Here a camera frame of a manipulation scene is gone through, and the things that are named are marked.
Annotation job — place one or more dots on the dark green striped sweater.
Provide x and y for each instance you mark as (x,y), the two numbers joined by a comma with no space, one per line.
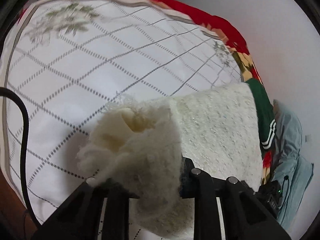
(265,114)

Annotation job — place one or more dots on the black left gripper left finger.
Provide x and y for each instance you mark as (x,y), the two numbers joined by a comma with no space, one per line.
(79,216)

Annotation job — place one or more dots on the light blue garment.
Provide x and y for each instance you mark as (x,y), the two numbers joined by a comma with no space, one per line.
(292,171)

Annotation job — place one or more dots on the red floral bed blanket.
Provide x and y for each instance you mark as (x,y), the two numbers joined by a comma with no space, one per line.
(72,60)

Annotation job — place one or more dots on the white fluffy sweater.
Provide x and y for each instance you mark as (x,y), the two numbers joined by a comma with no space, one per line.
(141,145)

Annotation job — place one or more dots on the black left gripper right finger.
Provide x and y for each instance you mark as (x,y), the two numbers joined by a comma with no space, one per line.
(226,209)

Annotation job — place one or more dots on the white quilted bed cover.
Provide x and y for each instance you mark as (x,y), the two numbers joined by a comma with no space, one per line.
(66,59)

